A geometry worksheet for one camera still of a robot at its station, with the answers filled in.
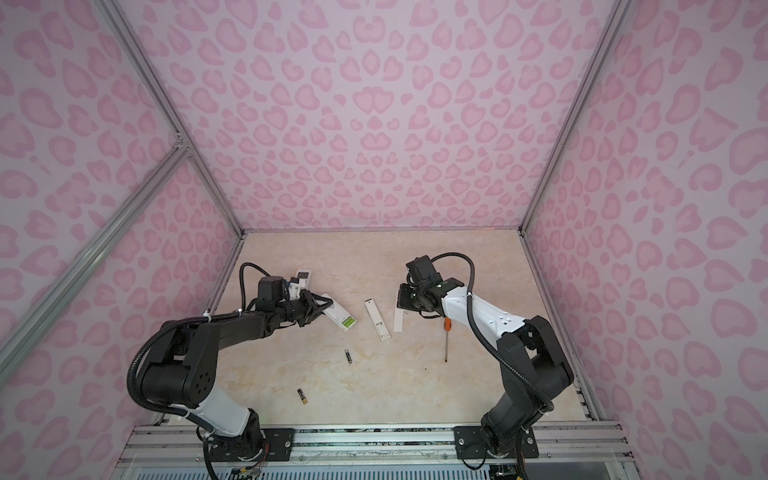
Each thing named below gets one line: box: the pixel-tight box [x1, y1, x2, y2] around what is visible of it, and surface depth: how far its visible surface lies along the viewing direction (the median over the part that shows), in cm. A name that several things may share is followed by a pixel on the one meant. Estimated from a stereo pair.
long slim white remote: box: [364, 298, 391, 341], surface depth 95 cm
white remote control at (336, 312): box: [316, 293, 357, 332], surface depth 91 cm
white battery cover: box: [394, 310, 404, 333], surface depth 97 cm
